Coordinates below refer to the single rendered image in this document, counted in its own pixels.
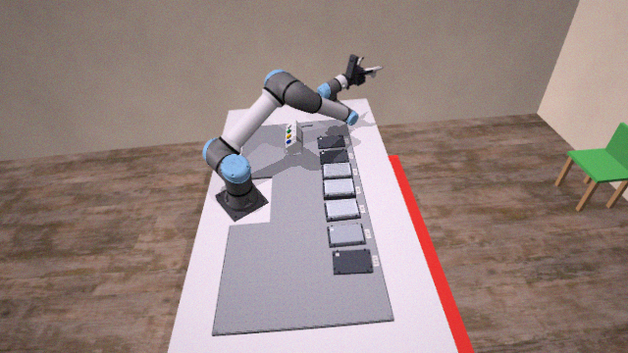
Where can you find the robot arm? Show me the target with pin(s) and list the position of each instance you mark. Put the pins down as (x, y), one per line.
(280, 88)

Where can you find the grey operator button panel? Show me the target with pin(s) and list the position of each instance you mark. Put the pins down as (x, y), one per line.
(294, 138)

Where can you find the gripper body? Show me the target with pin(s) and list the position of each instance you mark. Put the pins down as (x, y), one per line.
(358, 79)

